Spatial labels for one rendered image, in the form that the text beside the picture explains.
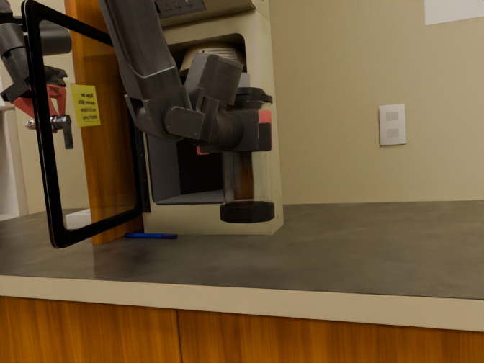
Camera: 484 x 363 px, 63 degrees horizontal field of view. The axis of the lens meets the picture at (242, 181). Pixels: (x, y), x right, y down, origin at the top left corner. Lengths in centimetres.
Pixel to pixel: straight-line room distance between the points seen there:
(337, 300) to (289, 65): 87
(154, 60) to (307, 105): 82
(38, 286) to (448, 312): 64
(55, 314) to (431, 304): 63
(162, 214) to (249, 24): 47
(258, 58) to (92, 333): 61
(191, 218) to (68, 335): 34
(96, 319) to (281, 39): 94
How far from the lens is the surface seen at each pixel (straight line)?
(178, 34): 94
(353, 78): 125
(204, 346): 68
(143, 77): 49
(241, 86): 74
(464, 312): 56
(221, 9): 88
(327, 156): 125
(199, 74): 55
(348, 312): 56
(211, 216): 90
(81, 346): 82
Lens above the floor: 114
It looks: 6 degrees down
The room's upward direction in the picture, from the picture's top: 4 degrees counter-clockwise
